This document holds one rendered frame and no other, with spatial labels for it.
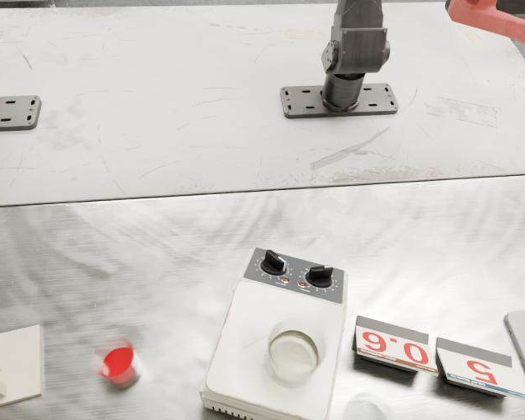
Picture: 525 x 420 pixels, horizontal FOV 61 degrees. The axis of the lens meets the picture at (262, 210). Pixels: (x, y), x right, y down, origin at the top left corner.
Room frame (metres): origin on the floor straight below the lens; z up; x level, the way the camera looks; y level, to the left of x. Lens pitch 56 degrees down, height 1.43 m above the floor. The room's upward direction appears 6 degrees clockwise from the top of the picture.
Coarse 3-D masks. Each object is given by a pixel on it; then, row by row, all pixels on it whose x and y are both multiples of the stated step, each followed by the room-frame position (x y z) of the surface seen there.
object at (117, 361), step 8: (112, 352) 0.13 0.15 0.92; (120, 352) 0.14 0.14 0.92; (128, 352) 0.14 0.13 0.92; (104, 360) 0.13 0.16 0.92; (112, 360) 0.13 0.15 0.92; (120, 360) 0.13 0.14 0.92; (128, 360) 0.13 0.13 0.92; (104, 368) 0.12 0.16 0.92; (112, 368) 0.12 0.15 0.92; (120, 368) 0.12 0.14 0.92
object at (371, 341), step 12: (360, 336) 0.18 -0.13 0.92; (372, 336) 0.19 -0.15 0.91; (384, 336) 0.19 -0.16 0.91; (372, 348) 0.16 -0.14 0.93; (384, 348) 0.17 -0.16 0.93; (396, 348) 0.17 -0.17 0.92; (408, 348) 0.17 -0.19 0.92; (420, 348) 0.18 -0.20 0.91; (408, 360) 0.15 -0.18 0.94; (420, 360) 0.16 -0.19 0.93
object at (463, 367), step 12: (444, 360) 0.16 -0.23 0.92; (456, 360) 0.17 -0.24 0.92; (468, 360) 0.17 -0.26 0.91; (456, 372) 0.15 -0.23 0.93; (468, 372) 0.15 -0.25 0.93; (480, 372) 0.15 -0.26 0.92; (492, 372) 0.15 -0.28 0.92; (504, 372) 0.16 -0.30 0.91; (492, 384) 0.14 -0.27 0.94; (504, 384) 0.14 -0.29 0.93; (516, 384) 0.14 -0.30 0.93
